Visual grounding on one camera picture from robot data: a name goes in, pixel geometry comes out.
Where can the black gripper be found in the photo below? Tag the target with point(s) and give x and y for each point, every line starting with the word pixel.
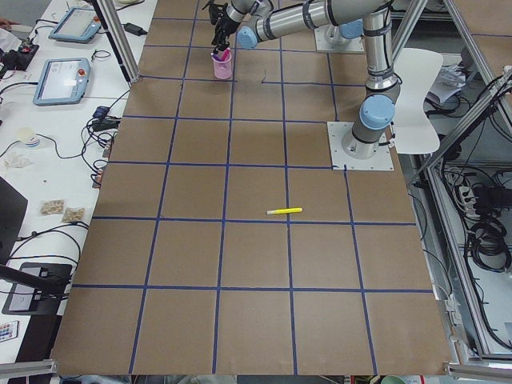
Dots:
pixel 222 25

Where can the white chair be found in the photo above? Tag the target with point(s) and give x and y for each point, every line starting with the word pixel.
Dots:
pixel 414 133

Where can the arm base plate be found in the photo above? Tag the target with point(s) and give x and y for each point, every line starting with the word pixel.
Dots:
pixel 340 38
pixel 347 153

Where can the pink mesh cup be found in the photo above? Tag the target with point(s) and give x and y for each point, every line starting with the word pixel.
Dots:
pixel 222 70

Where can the aluminium frame post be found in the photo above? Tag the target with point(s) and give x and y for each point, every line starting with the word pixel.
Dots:
pixel 116 36

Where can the black power adapter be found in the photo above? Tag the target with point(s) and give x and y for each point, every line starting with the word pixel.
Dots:
pixel 134 29

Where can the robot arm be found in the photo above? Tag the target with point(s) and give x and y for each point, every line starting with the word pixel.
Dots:
pixel 254 22

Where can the pink highlighter pen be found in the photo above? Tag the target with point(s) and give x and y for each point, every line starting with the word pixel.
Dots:
pixel 225 55

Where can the blue teach pendant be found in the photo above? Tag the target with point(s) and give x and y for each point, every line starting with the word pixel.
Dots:
pixel 62 82
pixel 79 25

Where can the yellow highlighter pen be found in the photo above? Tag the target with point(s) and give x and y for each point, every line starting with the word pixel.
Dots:
pixel 282 211

